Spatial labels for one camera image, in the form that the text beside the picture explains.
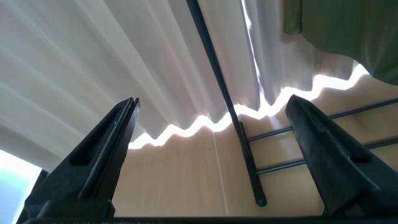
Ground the green sleeveless shirt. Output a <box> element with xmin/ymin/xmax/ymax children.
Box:
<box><xmin>282</xmin><ymin>0</ymin><xmax>398</xmax><ymax>86</ymax></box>

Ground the black clothes rack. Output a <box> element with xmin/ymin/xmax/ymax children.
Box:
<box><xmin>185</xmin><ymin>0</ymin><xmax>398</xmax><ymax>208</ymax></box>

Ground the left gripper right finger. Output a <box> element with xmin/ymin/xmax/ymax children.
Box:
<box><xmin>285</xmin><ymin>94</ymin><xmax>398</xmax><ymax>217</ymax></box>

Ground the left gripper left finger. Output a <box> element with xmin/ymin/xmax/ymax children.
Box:
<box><xmin>24</xmin><ymin>96</ymin><xmax>141</xmax><ymax>219</ymax></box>

